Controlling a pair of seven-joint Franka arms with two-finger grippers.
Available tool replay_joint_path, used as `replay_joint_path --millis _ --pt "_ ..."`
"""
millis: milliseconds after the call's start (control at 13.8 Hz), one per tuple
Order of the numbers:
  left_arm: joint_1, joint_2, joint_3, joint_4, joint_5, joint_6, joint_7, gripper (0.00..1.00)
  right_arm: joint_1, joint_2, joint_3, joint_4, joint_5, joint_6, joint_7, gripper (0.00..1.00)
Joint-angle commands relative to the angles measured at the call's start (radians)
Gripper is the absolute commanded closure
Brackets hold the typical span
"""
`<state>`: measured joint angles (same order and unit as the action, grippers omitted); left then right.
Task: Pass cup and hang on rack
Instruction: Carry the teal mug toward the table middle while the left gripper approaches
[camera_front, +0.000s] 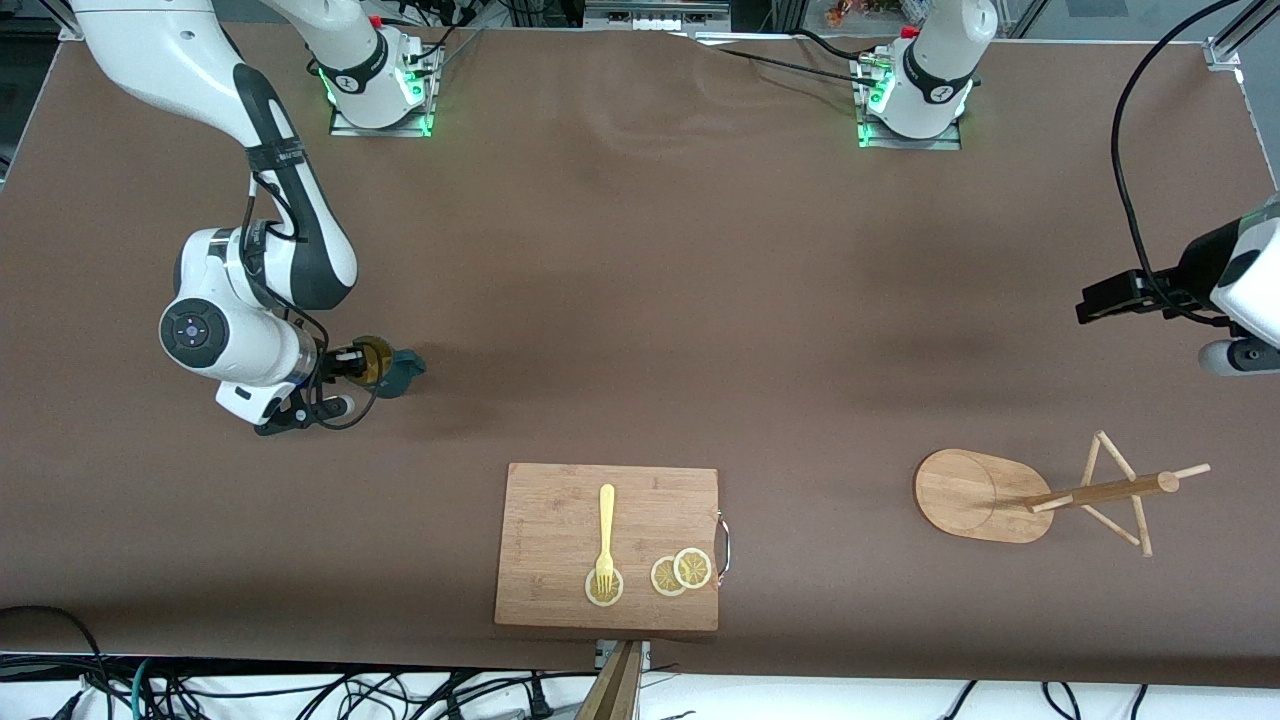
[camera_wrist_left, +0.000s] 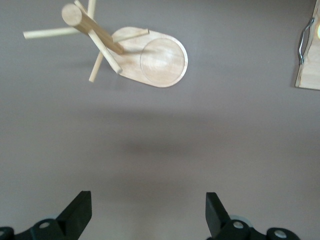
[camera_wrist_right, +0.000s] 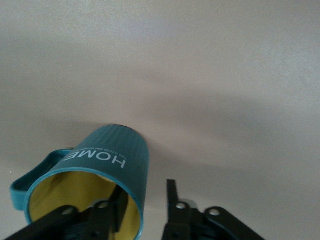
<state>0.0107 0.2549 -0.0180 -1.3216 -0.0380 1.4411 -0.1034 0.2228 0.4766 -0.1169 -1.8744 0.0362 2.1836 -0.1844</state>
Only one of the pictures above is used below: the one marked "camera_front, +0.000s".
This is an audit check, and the wooden mug rack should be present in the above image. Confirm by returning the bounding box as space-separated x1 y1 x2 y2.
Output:
913 430 1212 559

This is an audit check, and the aluminium frame corner post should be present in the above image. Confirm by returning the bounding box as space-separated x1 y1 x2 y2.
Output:
1203 0 1280 71

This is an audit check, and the metal beam bracket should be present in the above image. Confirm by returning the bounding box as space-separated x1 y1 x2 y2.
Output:
595 640 653 673

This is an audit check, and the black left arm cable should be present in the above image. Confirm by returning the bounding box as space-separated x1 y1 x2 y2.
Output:
1111 0 1280 326

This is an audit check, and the bamboo cutting board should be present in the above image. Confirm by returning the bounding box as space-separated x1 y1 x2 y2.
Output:
494 462 732 633

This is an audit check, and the wooden beam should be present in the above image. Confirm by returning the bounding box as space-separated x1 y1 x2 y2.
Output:
575 640 643 720

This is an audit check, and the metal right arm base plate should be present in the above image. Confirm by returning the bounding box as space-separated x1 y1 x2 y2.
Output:
328 45 439 139

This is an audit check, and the black right base cable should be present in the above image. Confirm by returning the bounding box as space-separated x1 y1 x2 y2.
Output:
405 22 488 79

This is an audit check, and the yellow plastic fork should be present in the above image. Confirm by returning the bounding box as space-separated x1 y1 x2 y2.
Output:
595 484 617 597

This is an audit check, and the black looped floor cable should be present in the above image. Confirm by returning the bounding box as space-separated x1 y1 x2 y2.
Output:
0 604 113 720

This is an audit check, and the teal cup with yellow inside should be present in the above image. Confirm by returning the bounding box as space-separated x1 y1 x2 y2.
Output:
352 335 429 400

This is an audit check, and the black cable across table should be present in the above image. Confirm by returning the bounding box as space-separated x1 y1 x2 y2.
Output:
690 28 883 93

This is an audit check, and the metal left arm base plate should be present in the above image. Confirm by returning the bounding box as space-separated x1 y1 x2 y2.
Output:
855 55 964 152

